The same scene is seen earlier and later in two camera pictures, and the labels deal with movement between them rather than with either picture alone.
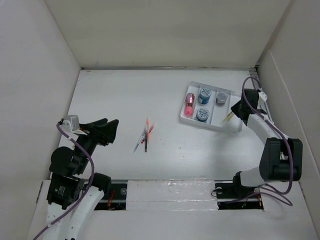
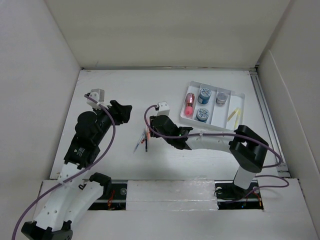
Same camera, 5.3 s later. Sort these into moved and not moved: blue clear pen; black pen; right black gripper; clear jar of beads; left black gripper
Moved: left black gripper; right black gripper
Not moved: blue clear pen; clear jar of beads; black pen
